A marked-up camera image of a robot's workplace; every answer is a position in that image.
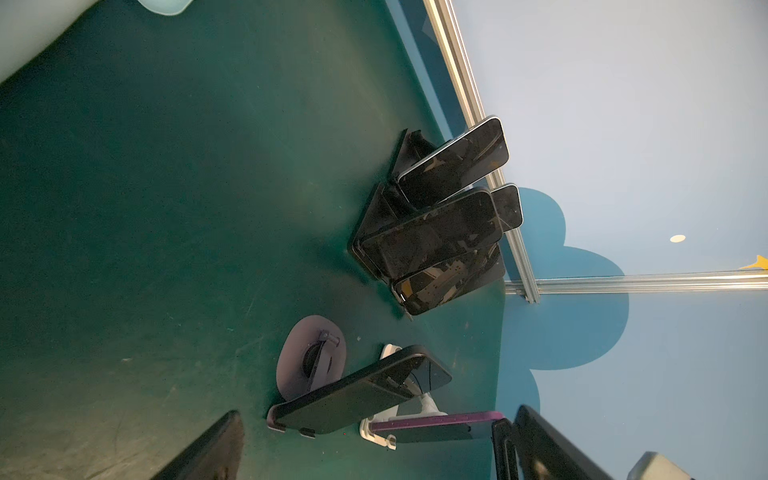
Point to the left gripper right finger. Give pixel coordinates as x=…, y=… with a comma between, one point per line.
x=529, y=447

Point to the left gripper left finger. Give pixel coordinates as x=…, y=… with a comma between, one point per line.
x=214, y=455

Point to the purple phone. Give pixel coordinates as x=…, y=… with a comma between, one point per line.
x=437, y=428

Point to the white phone stand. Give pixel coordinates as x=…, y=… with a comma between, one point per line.
x=428, y=409

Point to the black phone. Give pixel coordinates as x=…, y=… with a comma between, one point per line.
x=391, y=381
x=456, y=164
x=460, y=225
x=508, y=207
x=443, y=282

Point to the black stand middle left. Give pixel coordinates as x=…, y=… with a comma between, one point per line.
x=386, y=206

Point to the black stand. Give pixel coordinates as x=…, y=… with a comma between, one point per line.
x=386, y=206
x=413, y=147

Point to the black stand back left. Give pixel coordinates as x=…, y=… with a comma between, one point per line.
x=413, y=147

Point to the light blue spatula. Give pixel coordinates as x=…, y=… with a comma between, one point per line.
x=166, y=7

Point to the aluminium frame back bar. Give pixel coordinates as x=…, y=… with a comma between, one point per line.
x=741, y=280

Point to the aluminium frame right post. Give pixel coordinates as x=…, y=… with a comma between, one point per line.
x=443, y=19

